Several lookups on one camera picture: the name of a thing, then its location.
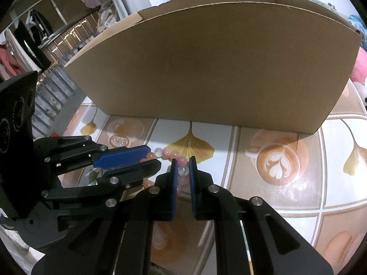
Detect pile of pale clothes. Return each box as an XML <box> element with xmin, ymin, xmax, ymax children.
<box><xmin>97</xmin><ymin>0</ymin><xmax>121</xmax><ymax>31</ymax></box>

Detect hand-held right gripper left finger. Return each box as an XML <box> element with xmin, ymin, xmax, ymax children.
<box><xmin>30</xmin><ymin>157</ymin><xmax>180</xmax><ymax>275</ymax></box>

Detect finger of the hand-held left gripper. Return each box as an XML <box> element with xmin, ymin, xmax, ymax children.
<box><xmin>34</xmin><ymin>135</ymin><xmax>152</xmax><ymax>176</ymax></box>
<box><xmin>42</xmin><ymin>158</ymin><xmax>163</xmax><ymax>207</ymax></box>

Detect grey patterned cloth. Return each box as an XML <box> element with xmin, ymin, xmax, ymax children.
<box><xmin>308</xmin><ymin>0</ymin><xmax>345</xmax><ymax>15</ymax></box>

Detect hanging black garment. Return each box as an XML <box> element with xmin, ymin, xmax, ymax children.
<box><xmin>13</xmin><ymin>9</ymin><xmax>53</xmax><ymax>70</ymax></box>

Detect light pink cloth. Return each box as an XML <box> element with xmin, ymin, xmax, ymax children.
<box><xmin>350</xmin><ymin>47</ymin><xmax>367</xmax><ymax>85</ymax></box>

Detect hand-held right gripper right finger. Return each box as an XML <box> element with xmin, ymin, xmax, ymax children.
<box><xmin>188</xmin><ymin>156</ymin><xmax>331</xmax><ymax>275</ymax></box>

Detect pink bead bracelet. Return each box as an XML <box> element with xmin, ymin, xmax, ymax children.
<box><xmin>140</xmin><ymin>147</ymin><xmax>192</xmax><ymax>197</ymax></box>

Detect brown cardboard box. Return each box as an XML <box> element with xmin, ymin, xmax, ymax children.
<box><xmin>64</xmin><ymin>0</ymin><xmax>362</xmax><ymax>135</ymax></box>

